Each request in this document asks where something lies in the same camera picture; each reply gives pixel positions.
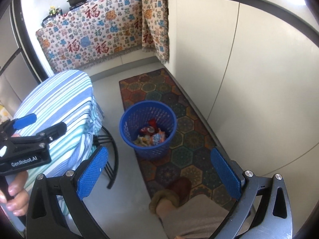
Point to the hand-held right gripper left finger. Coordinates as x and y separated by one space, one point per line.
92 171

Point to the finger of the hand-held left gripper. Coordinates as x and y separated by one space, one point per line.
52 130
23 120

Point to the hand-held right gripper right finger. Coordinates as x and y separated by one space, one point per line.
225 174

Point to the blue plastic wastebasket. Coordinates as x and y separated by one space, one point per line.
129 129

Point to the yellow snack wrapper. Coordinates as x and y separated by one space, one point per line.
141 141

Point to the red and white wrapper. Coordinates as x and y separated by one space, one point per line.
147 130

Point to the orange snack packet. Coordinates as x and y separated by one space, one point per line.
158 137

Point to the person's left hand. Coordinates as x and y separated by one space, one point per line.
18 199

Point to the yellow and green carton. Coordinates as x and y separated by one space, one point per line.
5 115

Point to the black table legs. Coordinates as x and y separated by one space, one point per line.
113 159

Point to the striped tablecloth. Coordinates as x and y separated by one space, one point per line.
62 99

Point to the brown fuzzy slipper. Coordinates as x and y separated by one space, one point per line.
179 189

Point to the person's grey trouser leg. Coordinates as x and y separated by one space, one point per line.
194 219

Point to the grey refrigerator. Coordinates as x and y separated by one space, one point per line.
15 62

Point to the hexagon patterned rug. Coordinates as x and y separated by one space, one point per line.
174 104

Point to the large printed cloth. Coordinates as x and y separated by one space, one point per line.
87 37

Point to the black condiment rack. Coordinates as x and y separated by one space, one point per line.
48 20

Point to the white base cabinet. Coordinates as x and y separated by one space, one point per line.
249 67

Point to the condiment bottles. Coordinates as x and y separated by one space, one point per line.
54 10

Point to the small printed cloth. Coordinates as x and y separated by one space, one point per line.
154 25

